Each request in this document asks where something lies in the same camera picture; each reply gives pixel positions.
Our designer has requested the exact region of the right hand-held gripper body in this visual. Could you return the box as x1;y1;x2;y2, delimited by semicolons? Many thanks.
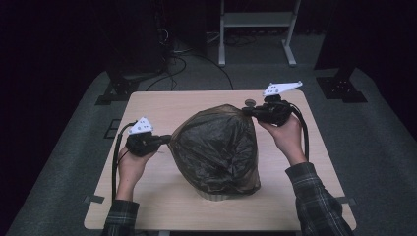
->
257;81;303;128

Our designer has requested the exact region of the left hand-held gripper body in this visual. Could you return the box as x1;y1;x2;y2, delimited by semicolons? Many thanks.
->
125;116;161;157

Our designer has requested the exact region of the black plastic trash bag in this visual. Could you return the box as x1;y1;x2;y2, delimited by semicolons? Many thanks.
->
167;103;262;197

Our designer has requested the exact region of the person's left hand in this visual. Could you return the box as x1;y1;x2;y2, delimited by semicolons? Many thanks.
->
115;146;158;202

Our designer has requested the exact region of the person's right hand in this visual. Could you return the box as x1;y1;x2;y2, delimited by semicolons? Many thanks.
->
259;114;308;167

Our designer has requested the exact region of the black floor outlet square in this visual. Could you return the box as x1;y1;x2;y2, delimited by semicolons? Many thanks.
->
103;118;123;140

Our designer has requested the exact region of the black stand base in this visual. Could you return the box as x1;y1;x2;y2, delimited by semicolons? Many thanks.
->
316;67;369;104
94;70;141;106

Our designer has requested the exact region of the grey tape strip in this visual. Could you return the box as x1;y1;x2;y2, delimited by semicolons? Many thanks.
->
83;195;105;205
335;196;357;207

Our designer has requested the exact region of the dark equipment cabinet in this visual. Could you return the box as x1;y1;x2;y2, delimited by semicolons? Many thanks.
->
104;0;170;80

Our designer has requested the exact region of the left hand-held gripper black cable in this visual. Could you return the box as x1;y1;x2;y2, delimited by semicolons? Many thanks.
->
111;121;138;203

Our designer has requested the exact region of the hand-held gripper black cable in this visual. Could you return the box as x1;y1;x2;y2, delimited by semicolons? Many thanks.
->
287;102;311;162
111;121;138;203

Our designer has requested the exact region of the right hand-held gripper black cable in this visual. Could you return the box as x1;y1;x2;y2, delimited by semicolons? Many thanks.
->
287;102;311;162

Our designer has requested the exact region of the black floor cable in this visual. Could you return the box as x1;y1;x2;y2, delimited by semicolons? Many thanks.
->
170;53;235;91
145;56;188;91

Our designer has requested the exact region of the white metal stand frame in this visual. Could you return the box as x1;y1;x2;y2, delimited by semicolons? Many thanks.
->
218;0;302;68

